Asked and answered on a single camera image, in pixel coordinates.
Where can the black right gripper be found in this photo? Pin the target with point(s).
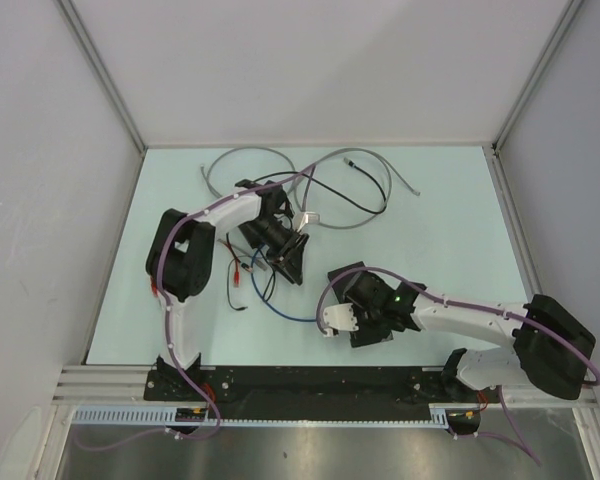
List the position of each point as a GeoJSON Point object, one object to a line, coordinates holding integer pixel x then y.
{"type": "Point", "coordinates": [367, 335]}

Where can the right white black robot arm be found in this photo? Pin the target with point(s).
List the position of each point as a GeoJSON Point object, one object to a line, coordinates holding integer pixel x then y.
{"type": "Point", "coordinates": [538, 343]}

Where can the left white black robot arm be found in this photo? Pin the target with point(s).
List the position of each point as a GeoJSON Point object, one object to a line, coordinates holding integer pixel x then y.
{"type": "Point", "coordinates": [180, 258]}

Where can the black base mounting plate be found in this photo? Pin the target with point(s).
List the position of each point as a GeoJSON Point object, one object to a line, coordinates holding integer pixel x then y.
{"type": "Point", "coordinates": [333, 391]}

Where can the left aluminium corner post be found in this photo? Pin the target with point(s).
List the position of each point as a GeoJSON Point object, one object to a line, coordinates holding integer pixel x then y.
{"type": "Point", "coordinates": [78, 29]}

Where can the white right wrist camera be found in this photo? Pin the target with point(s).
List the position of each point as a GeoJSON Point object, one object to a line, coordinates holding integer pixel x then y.
{"type": "Point", "coordinates": [339, 318]}

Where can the right aluminium corner post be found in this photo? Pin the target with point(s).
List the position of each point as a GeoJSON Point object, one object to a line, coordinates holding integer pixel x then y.
{"type": "Point", "coordinates": [540, 67]}

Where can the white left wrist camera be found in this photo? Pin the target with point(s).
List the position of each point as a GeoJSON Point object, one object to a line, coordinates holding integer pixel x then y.
{"type": "Point", "coordinates": [304, 218]}

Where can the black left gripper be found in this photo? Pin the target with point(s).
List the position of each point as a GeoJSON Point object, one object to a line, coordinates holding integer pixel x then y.
{"type": "Point", "coordinates": [287, 258]}

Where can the white slotted cable duct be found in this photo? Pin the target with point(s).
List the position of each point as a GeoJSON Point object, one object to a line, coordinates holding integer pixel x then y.
{"type": "Point", "coordinates": [181, 416]}

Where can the aluminium front frame rail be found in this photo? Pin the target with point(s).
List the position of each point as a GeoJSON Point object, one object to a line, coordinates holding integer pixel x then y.
{"type": "Point", "coordinates": [108, 386]}

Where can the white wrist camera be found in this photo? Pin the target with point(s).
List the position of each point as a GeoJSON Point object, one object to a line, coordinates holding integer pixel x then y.
{"type": "Point", "coordinates": [304, 218]}
{"type": "Point", "coordinates": [339, 318]}

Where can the aluminium corner post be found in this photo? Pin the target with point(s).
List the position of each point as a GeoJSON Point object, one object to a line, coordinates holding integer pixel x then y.
{"type": "Point", "coordinates": [78, 29]}
{"type": "Point", "coordinates": [540, 67]}

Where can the black Mercury network switch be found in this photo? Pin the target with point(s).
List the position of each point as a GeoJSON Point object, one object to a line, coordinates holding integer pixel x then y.
{"type": "Point", "coordinates": [341, 277]}

